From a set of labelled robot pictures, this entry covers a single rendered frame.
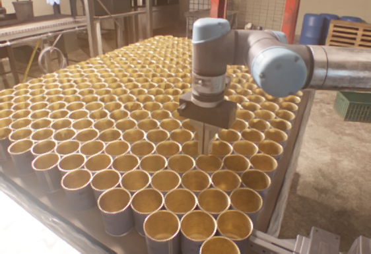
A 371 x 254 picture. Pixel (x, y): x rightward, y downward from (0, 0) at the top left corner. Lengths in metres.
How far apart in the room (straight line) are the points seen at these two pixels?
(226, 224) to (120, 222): 0.22
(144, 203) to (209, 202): 0.15
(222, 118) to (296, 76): 0.23
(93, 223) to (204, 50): 0.45
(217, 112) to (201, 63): 0.12
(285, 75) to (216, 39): 0.17
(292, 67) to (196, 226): 0.37
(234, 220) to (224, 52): 0.34
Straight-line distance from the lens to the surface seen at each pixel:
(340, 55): 0.46
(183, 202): 0.61
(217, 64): 0.53
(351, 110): 3.88
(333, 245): 0.56
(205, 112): 0.59
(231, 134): 0.79
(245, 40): 0.53
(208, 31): 0.51
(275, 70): 0.39
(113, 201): 0.63
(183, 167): 0.70
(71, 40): 4.55
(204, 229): 0.58
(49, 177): 0.73
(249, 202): 0.63
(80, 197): 0.65
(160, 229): 0.59
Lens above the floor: 1.59
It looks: 26 degrees down
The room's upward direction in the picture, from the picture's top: 1 degrees clockwise
